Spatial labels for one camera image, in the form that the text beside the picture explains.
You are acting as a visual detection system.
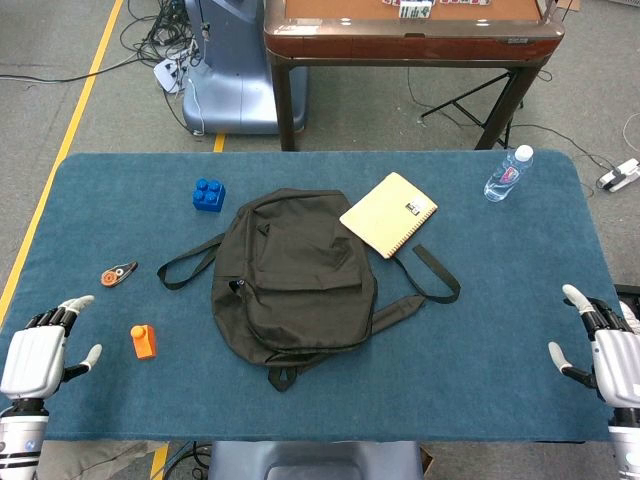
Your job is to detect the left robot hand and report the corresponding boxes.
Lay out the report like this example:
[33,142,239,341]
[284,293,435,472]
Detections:
[0,294,104,401]

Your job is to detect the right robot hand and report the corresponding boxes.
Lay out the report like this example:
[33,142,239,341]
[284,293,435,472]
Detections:
[548,283,640,411]

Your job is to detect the black backpack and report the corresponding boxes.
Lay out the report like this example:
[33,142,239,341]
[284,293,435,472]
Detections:
[156,187,462,393]

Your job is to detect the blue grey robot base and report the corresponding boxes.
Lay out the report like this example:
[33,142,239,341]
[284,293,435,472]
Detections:
[207,441,426,480]

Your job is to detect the white fabric bundle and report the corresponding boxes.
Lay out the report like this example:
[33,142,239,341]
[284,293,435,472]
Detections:
[619,299,640,335]

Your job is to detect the orange toy block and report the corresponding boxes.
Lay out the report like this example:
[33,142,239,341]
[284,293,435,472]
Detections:
[130,324,158,361]

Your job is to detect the orange correction tape dispenser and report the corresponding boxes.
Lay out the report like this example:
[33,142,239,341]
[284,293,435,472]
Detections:
[100,260,139,288]

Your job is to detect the blue table cloth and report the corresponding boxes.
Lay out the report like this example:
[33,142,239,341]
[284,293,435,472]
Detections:
[0,150,621,444]

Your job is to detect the white power strip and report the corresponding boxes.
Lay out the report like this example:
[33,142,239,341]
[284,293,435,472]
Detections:
[597,158,640,194]
[152,47,201,94]

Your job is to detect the clear plastic water bottle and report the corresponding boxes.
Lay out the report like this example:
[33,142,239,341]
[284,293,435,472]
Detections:
[482,144,535,204]

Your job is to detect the blue building block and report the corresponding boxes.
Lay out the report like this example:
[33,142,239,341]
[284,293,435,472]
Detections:
[192,177,227,213]

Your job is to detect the beige spiral notebook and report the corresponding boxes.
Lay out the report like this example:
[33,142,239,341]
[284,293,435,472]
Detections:
[339,171,439,260]

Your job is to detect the brown mahjong table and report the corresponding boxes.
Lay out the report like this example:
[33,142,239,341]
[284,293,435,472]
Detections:
[263,0,566,152]

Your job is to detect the green print mahjong tiles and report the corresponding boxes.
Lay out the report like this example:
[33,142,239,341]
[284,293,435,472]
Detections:
[398,0,433,20]

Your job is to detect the long black floor cable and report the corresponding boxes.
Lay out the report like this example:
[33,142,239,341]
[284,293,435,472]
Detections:
[0,52,161,84]

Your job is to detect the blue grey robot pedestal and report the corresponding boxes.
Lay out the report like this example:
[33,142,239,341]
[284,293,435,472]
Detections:
[181,0,309,135]

